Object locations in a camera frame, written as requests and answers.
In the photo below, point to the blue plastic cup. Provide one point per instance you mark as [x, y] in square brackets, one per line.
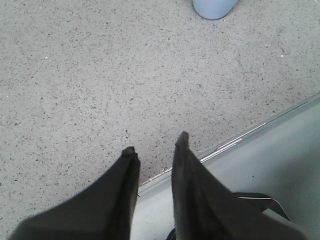
[213, 9]

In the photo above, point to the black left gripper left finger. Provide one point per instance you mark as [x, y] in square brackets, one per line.
[103, 211]

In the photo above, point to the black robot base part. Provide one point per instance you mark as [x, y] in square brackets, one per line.
[262, 202]

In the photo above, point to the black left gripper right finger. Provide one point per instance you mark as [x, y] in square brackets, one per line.
[204, 209]

